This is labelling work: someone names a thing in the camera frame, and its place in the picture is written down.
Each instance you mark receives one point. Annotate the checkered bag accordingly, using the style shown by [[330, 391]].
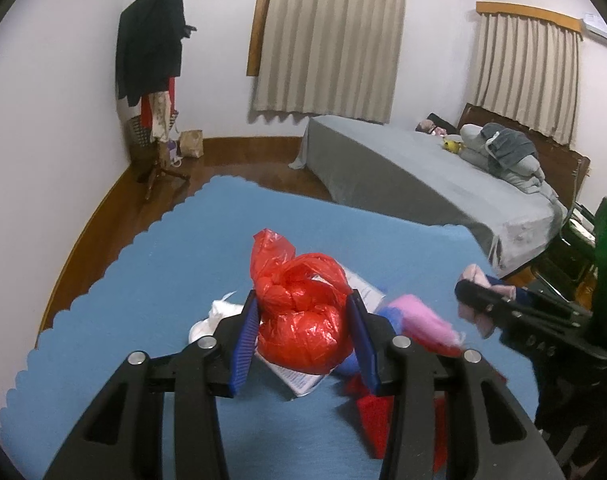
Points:
[[139, 132]]

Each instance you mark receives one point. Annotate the red garment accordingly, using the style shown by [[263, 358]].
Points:
[[146, 110]]

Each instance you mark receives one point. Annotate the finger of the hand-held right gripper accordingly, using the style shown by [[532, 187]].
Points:
[[508, 290], [483, 300]]

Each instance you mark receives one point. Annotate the brown paper bag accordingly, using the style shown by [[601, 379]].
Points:
[[191, 144]]

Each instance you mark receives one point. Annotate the patterned beige garment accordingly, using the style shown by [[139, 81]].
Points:
[[161, 115]]

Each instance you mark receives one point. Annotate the pink soft item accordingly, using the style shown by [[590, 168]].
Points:
[[478, 276]]

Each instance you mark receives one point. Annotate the blue mat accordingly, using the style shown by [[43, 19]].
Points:
[[183, 260]]

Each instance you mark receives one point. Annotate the yellow plush toy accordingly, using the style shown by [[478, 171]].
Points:
[[453, 145]]

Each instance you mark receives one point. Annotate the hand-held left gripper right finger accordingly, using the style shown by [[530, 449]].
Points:
[[364, 355]]

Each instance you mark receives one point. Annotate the pink fluffy cloth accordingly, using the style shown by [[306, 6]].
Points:
[[423, 325]]

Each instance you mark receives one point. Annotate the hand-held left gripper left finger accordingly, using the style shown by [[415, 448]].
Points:
[[246, 350]]

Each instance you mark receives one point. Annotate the wooden curtain pelmet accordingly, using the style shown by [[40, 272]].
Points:
[[528, 14]]

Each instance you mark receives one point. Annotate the dark grey clothes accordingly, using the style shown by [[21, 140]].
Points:
[[513, 147]]

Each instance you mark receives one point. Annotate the white printed paper sheet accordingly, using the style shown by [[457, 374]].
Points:
[[366, 287]]

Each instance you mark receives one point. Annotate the brown wooden headboard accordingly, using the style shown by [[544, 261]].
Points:
[[568, 160]]

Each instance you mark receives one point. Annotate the white tissue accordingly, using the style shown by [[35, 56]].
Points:
[[211, 317]]

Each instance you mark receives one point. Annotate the wide beige curtain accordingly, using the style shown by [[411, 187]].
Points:
[[328, 40]]

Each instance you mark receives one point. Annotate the red plastic bag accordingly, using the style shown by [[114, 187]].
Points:
[[303, 330]]

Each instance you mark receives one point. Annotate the bed with grey sheet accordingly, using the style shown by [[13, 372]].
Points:
[[398, 170]]

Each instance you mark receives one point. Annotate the wooden coat rack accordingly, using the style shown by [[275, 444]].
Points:
[[158, 170]]

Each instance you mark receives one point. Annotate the black jacket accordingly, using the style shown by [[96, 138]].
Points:
[[148, 45]]

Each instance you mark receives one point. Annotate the white air conditioner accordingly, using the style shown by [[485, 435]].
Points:
[[601, 30]]

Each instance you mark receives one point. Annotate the pink doll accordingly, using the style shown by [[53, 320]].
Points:
[[433, 125]]

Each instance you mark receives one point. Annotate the blue plastic item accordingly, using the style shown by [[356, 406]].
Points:
[[348, 362]]

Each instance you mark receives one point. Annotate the red paper packet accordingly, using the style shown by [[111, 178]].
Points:
[[376, 420]]

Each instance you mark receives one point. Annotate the black metal chair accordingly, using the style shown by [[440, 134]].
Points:
[[568, 255]]

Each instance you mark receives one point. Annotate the narrow beige curtain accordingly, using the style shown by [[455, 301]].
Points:
[[526, 80]]

